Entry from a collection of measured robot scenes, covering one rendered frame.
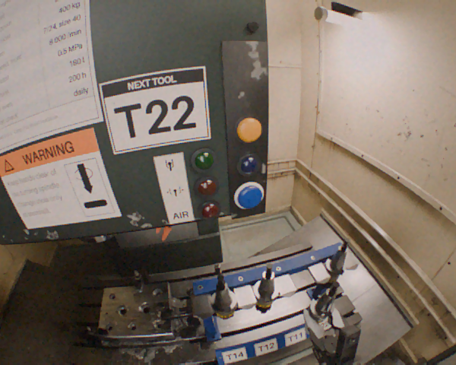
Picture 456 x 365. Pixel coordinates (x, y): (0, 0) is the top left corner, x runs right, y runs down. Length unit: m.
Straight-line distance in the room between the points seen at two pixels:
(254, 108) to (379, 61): 0.82
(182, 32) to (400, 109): 0.82
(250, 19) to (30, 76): 0.22
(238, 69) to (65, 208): 0.24
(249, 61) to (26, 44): 0.23
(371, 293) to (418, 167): 0.62
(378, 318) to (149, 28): 1.18
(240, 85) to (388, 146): 0.81
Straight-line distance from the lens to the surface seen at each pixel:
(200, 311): 0.55
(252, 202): 0.25
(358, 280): 1.18
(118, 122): 0.21
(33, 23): 0.26
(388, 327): 1.13
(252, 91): 0.21
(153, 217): 0.25
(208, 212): 0.24
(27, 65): 0.25
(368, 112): 1.01
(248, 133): 0.21
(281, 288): 0.58
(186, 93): 0.20
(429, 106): 0.85
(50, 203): 0.29
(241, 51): 0.21
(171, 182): 0.23
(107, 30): 0.22
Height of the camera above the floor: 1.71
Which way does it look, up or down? 30 degrees down
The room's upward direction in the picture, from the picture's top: 3 degrees counter-clockwise
